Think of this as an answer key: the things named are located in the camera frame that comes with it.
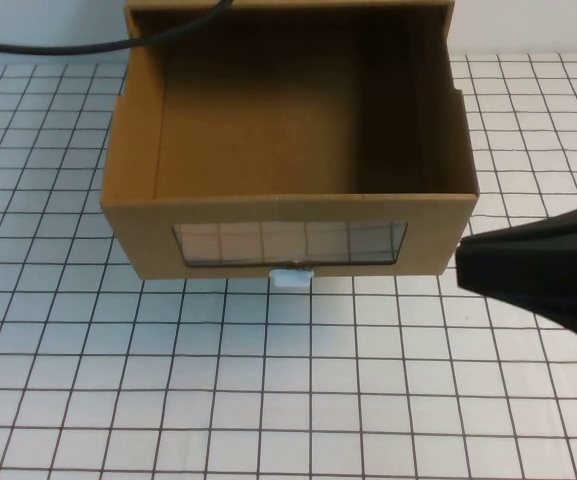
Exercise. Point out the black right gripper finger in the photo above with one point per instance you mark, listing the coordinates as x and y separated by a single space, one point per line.
543 280
568 220

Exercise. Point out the white black checked tablecloth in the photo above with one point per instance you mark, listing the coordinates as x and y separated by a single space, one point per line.
268 380

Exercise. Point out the brown cardboard box shell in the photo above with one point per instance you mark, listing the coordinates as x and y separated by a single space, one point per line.
450 40

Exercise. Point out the brown cardboard windowed drawer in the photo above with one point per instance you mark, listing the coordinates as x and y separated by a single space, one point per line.
140 235

